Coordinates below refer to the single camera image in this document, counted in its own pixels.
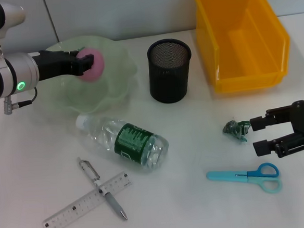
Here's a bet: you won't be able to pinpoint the green plastic wrapper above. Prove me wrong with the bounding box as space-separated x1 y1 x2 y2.
221 117 252 146

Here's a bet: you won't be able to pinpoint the yellow plastic bin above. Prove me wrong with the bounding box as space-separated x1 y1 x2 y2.
193 0 294 95

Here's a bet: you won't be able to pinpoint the black cable with silver plug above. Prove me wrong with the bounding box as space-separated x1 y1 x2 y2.
1 86 40 115

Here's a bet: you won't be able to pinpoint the grey clear ballpoint pen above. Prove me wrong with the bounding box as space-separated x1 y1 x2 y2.
76 154 129 224

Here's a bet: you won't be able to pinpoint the clear plastic ruler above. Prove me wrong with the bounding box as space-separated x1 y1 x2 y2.
39 170 136 228

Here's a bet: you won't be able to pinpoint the green glass fruit bowl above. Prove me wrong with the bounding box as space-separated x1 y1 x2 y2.
29 32 141 119

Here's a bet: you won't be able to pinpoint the black mesh pen holder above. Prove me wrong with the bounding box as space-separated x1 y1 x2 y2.
146 37 196 105

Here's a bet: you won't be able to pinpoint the blue scissors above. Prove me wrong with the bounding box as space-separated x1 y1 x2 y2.
205 161 283 198

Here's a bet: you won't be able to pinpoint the clear green-label water bottle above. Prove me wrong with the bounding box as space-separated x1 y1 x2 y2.
75 108 172 179

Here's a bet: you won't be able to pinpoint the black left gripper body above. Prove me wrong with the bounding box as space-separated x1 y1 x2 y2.
31 48 74 82

